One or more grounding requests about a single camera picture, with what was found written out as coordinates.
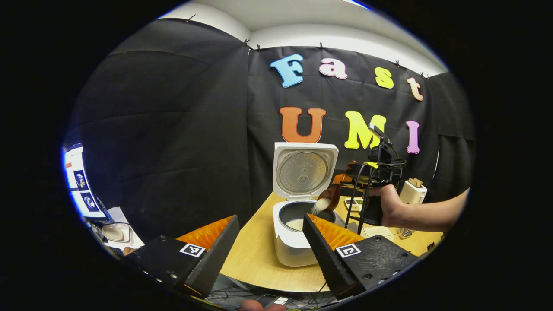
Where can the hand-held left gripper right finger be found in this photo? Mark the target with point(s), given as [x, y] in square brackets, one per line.
[324, 259]

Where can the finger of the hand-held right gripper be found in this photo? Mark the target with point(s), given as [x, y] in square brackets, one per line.
[352, 164]
[341, 178]

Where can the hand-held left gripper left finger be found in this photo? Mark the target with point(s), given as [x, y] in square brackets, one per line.
[218, 255]

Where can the brown wooden spoon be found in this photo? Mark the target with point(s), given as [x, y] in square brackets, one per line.
[332, 198]

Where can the white rice cooker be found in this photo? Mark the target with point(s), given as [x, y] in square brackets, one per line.
[293, 246]

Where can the glass tray of rice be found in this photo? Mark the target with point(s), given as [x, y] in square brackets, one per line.
[382, 233]

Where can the divided dish of grains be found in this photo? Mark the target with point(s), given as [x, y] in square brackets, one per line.
[351, 203]

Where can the white toaster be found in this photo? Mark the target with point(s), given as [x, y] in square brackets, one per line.
[412, 196]

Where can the white bowl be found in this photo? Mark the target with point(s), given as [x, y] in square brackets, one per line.
[114, 233]

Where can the black backdrop cloth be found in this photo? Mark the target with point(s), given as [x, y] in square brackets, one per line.
[173, 129]

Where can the computer monitor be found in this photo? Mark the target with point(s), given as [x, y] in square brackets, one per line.
[84, 185]

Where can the ceiling light panel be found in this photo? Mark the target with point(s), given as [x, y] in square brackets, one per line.
[356, 3]

